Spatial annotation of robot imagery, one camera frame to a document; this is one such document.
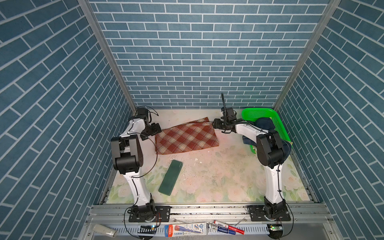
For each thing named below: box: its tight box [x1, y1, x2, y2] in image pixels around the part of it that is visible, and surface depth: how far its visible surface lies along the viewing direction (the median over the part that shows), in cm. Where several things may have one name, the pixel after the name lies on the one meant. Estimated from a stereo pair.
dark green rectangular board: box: [158, 159, 183, 196], surface depth 86 cm
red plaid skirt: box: [155, 117, 219, 155], surface depth 103 cm
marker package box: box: [164, 222, 208, 238], surface depth 70 cm
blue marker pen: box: [208, 223, 236, 235], surface depth 70 cm
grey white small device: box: [92, 224, 118, 238], surface depth 68 cm
